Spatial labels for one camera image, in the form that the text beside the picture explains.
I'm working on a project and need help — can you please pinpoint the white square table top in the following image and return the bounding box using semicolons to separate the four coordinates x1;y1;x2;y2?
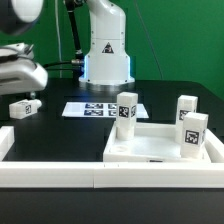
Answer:
103;122;224;163

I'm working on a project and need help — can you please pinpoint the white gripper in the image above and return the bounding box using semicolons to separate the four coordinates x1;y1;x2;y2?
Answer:
0;43;48;99

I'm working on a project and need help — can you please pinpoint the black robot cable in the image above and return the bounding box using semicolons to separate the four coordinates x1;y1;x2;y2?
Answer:
43;0;86;79

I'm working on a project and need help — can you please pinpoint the white U-shaped obstacle fence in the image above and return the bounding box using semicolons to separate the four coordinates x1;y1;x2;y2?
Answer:
0;126;224;188

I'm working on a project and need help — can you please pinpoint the white sheet with markers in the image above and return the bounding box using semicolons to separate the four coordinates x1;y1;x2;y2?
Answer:
62;102;148;118

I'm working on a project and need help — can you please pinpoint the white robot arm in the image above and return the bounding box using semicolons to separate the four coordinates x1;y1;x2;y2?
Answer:
0;0;134;95

